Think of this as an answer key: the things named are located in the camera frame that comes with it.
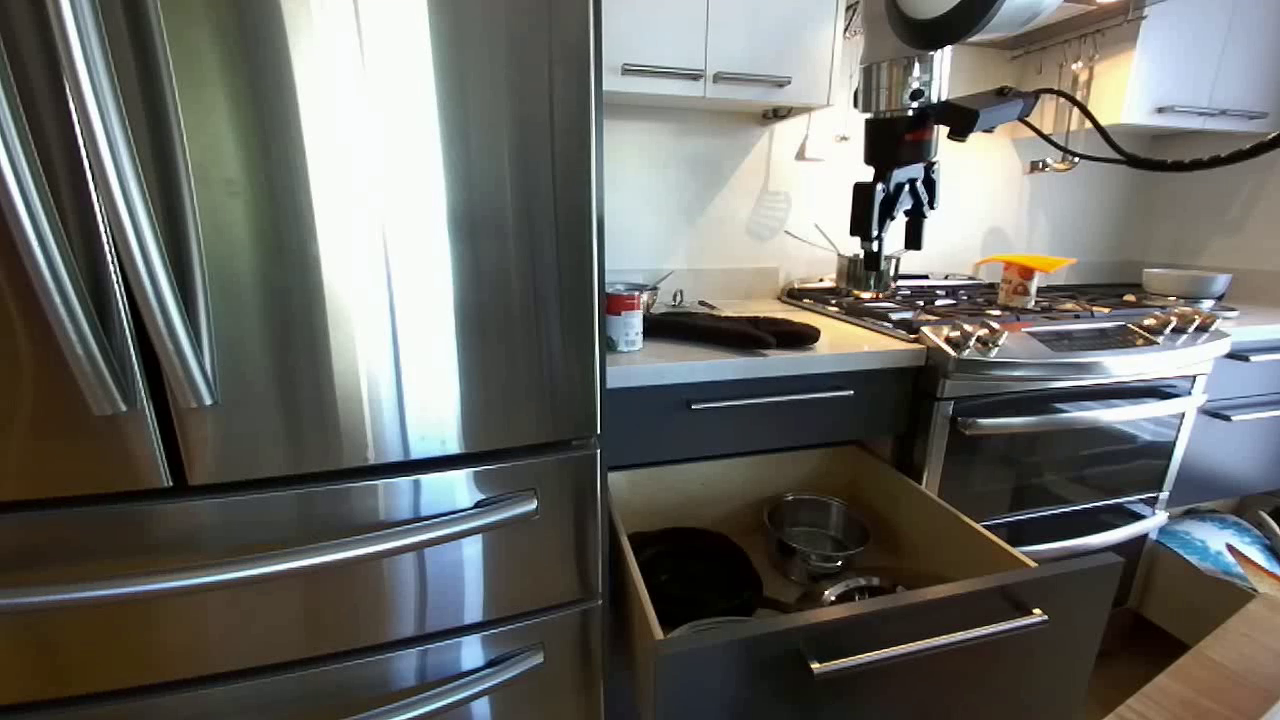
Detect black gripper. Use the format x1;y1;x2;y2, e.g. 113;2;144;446
848;115;934;275

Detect silver pot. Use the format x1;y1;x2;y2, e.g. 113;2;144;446
762;492;869;584

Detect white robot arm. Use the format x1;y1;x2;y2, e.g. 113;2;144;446
848;0;1062;289

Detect closed grey upper drawer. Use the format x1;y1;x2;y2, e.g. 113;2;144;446
603;367;918;466

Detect stainless steel gas stove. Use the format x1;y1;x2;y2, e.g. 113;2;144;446
779;280;1233;558

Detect open grey drawer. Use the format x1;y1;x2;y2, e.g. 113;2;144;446
606;446;1121;720

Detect black pan in drawer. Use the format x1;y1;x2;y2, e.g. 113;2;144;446
630;527;762;631

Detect saucepan on back burner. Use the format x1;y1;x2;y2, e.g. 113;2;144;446
816;229;900;290

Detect yellow food box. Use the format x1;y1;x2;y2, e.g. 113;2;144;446
997;256;1071;307

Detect hanging metal utensils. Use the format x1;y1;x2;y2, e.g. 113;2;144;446
1030;44;1093;173

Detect red and white can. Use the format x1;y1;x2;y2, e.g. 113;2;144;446
603;290;644;353

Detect right white upper cabinet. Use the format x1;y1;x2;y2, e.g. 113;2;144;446
1106;0;1280;133

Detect right grey drawers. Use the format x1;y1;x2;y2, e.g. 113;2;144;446
1171;344;1280;509

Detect blue cloth on floor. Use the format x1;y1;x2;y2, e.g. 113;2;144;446
1156;513;1280;584

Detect stainless steel refrigerator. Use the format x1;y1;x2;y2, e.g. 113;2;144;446
0;0;603;720

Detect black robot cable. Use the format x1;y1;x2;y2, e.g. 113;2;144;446
940;85;1280;177

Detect white upper wall cabinets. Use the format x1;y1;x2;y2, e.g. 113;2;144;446
603;0;843;107

